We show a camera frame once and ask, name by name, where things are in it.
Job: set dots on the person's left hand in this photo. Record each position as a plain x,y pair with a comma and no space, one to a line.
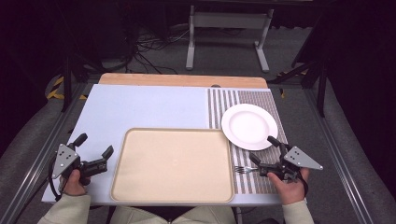
74,185

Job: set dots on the black metal stand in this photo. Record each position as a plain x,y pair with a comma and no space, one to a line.
67,84
321,90

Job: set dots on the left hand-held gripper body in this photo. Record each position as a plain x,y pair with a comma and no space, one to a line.
64,158

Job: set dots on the beige plastic tray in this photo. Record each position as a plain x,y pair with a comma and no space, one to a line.
172,166

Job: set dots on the person's legs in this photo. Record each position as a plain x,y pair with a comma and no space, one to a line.
140,216

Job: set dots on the pale blue table mat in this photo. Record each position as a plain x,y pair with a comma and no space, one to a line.
140,105

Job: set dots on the striped woven placemat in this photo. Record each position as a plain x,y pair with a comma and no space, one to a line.
264,99

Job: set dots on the person's right hand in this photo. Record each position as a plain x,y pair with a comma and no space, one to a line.
292,191

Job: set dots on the silver fork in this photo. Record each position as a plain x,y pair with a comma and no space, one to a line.
244,169

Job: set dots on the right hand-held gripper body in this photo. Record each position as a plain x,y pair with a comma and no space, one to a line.
299,158

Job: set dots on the white round plate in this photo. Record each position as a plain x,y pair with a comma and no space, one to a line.
249,126

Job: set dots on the aluminium rail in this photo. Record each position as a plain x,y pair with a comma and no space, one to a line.
37,155
336,149

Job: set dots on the white metal stand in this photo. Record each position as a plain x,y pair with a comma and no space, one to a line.
229,20

